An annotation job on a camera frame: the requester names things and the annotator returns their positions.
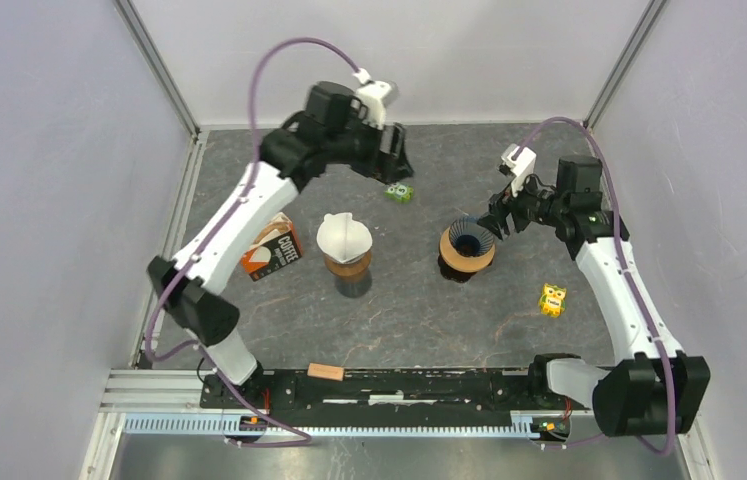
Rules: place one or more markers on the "blue glass dripper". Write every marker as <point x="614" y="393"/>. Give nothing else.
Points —
<point x="469" y="239"/>

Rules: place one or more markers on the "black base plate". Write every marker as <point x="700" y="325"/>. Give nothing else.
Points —
<point x="374" y="398"/>

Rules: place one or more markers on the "coffee filter box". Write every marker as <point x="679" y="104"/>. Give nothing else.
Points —
<point x="275" y="247"/>

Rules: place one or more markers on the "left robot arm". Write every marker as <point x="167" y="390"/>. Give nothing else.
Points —
<point x="337" y="125"/>

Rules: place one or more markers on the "green monster block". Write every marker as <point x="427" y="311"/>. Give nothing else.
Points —
<point x="399" y="192"/>

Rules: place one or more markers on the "aluminium frame rail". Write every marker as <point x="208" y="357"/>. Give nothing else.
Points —
<point x="153" y="402"/>

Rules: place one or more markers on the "wooden rectangular block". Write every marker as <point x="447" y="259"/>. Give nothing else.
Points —
<point x="326" y="372"/>

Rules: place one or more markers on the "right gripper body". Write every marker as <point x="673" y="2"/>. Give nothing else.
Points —
<point x="525" y="207"/>

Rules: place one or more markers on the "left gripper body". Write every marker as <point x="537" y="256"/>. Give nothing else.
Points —
<point x="371" y="160"/>

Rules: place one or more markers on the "brown glass dripper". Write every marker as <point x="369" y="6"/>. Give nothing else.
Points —
<point x="451" y="274"/>

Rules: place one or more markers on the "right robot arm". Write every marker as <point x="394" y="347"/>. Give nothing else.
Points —
<point x="654" y="387"/>

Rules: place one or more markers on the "yellow owl block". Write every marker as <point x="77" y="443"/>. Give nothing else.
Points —
<point x="552" y="302"/>

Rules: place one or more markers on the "white paper coffee filter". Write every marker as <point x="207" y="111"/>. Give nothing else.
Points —
<point x="342" y="238"/>

